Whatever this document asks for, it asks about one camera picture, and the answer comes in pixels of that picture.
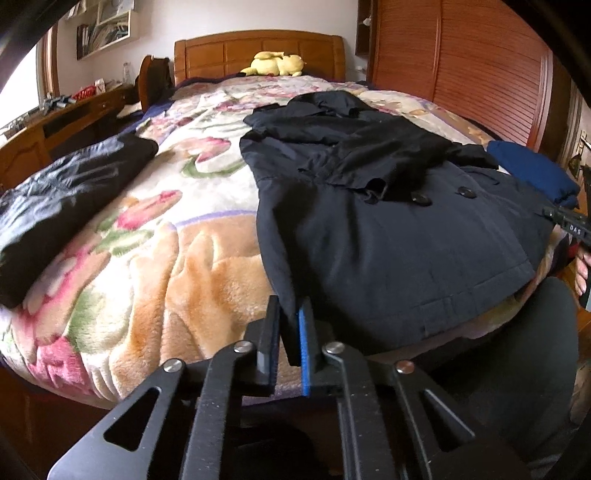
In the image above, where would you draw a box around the red basket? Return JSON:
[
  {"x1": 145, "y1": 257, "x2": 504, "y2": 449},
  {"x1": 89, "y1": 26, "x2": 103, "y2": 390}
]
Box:
[{"x1": 71, "y1": 85, "x2": 96, "y2": 101}]

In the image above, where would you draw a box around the black trench coat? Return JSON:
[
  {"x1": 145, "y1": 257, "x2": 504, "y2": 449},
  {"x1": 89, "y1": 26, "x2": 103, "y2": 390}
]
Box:
[{"x1": 239, "y1": 91, "x2": 553, "y2": 353}]

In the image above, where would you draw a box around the wooden headboard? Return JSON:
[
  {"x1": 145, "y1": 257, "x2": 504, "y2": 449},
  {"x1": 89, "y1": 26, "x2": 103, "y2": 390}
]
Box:
[{"x1": 173, "y1": 29, "x2": 347, "y2": 88}]

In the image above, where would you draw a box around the folded blue garment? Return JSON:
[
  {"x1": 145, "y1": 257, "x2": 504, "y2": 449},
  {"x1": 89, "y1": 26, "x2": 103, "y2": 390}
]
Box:
[{"x1": 486, "y1": 140, "x2": 580, "y2": 209}]

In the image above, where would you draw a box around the yellow plush toy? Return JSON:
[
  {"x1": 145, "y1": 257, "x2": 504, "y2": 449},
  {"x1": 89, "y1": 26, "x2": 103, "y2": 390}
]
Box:
[{"x1": 240, "y1": 51, "x2": 304, "y2": 77}]

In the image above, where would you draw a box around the wooden desk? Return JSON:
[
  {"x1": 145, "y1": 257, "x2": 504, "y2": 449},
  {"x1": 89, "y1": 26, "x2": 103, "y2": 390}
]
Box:
[{"x1": 1, "y1": 85, "x2": 137, "y2": 191}]

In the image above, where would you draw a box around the white wall shelf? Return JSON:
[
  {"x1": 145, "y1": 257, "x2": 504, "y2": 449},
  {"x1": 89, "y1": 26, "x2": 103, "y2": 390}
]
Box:
[{"x1": 66, "y1": 0, "x2": 139, "y2": 60}]

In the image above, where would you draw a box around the person's right hand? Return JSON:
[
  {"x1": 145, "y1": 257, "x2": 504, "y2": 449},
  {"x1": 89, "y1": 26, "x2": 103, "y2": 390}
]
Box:
[{"x1": 575, "y1": 246, "x2": 591, "y2": 296}]

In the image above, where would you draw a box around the navy blue bed sheet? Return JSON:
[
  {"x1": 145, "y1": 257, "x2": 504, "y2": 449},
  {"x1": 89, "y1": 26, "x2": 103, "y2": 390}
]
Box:
[{"x1": 118, "y1": 77, "x2": 223, "y2": 133}]

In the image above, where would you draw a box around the folded dark grey jacket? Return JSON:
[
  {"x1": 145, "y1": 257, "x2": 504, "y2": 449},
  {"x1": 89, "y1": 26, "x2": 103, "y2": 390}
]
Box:
[{"x1": 1, "y1": 133, "x2": 158, "y2": 309}]

